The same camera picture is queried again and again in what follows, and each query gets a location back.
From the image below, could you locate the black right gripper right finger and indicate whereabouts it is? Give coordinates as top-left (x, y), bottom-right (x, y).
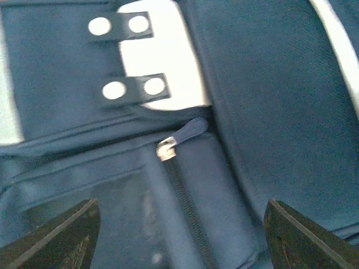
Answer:
top-left (264, 199), bottom-right (358, 268)

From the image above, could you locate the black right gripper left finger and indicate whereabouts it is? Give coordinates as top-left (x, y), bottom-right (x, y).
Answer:
top-left (1, 199), bottom-right (101, 268)

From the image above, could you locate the navy blue student backpack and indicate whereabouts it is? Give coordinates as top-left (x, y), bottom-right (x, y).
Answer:
top-left (1, 1), bottom-right (358, 268)

